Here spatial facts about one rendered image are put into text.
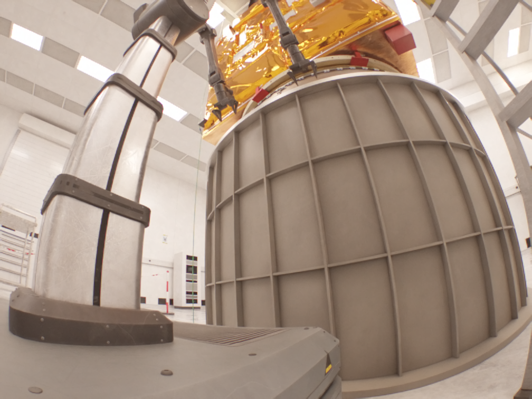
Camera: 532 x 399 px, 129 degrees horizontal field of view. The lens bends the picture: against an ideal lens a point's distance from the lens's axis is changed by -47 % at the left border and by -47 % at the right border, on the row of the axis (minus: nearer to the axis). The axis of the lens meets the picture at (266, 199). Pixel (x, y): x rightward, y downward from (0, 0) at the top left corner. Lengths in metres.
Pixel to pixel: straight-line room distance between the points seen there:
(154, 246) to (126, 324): 8.62
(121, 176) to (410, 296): 0.76
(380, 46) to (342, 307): 1.63
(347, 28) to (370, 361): 1.83
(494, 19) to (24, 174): 8.95
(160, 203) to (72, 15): 7.13
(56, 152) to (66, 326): 8.66
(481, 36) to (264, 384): 0.95
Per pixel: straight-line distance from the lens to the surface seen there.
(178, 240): 9.44
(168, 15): 0.74
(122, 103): 0.41
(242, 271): 0.96
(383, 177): 0.83
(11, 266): 4.82
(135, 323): 0.29
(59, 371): 0.18
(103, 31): 6.13
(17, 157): 8.80
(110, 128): 0.38
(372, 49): 1.82
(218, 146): 1.36
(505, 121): 0.67
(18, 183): 8.44
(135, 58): 0.51
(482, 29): 0.90
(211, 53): 1.47
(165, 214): 9.41
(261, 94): 1.75
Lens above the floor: 0.32
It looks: 24 degrees up
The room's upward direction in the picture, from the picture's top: 4 degrees counter-clockwise
